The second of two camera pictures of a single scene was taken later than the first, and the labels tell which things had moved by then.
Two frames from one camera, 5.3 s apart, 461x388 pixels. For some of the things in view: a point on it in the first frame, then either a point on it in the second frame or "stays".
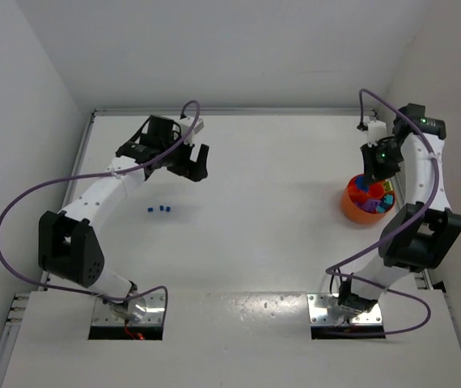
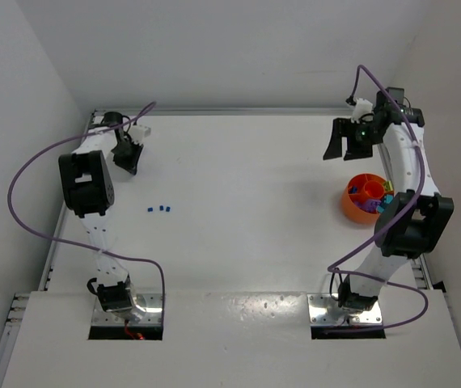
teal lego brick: (388, 201) stays
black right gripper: (374, 173) → (346, 132)
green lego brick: (388, 185) stays
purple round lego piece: (369, 204) stays
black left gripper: (186, 167) → (126, 153)
